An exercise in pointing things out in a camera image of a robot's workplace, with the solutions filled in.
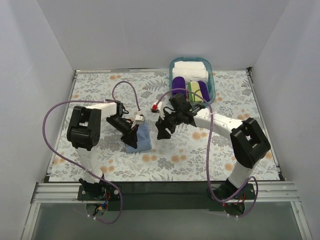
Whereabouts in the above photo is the white rolled towel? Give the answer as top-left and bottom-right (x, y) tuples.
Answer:
(171, 60), (209, 83)

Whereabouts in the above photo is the aluminium frame rail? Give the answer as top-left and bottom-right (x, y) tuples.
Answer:
(32, 181), (300, 203)

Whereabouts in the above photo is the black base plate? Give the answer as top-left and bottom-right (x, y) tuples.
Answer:
(77, 181), (255, 211)

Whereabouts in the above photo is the purple rolled towel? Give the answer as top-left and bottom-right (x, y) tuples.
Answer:
(171, 76), (187, 99)
(198, 80), (210, 102)

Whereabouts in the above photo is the teal plastic basket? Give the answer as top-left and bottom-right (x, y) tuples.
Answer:
(169, 57), (216, 104)

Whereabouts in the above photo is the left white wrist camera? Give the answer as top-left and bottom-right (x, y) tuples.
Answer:
(134, 114), (146, 125)

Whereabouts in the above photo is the right purple rolled towel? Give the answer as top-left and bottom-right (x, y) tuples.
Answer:
(198, 80), (210, 102)

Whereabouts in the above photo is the floral table mat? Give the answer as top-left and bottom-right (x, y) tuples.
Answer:
(48, 70), (280, 182)

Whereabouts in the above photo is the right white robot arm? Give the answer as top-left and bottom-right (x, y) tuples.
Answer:
(151, 93), (271, 203)

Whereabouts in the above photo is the blue towel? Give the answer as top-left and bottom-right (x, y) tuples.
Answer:
(125, 122), (152, 154)

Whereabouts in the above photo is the left purple rolled towel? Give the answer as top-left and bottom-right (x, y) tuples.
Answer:
(171, 76), (187, 99)

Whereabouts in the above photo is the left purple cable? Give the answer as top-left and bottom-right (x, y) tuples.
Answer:
(42, 81), (146, 224)

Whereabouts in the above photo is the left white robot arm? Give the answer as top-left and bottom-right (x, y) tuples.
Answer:
(66, 101), (139, 200)

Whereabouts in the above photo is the purple cable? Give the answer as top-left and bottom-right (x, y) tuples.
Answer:
(42, 81), (146, 224)
(152, 88), (259, 219)

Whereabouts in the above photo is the green patterned towel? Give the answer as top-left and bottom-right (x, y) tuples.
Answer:
(188, 81), (204, 104)

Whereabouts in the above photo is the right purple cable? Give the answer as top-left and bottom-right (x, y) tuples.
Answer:
(152, 88), (259, 219)

